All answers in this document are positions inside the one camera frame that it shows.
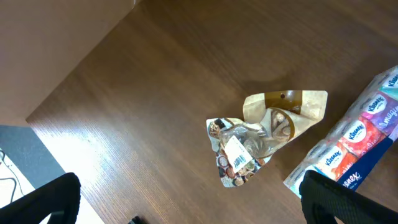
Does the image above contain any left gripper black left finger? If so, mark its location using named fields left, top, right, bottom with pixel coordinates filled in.
left=1, top=172, right=81, bottom=224

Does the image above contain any Kleenex tissue multipack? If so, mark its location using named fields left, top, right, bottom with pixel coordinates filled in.
left=284, top=67, right=397, bottom=195

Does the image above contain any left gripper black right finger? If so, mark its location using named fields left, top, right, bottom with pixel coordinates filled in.
left=299, top=170, right=397, bottom=224

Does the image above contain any beige snack bag left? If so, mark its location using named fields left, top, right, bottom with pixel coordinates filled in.
left=206, top=90, right=328, bottom=188

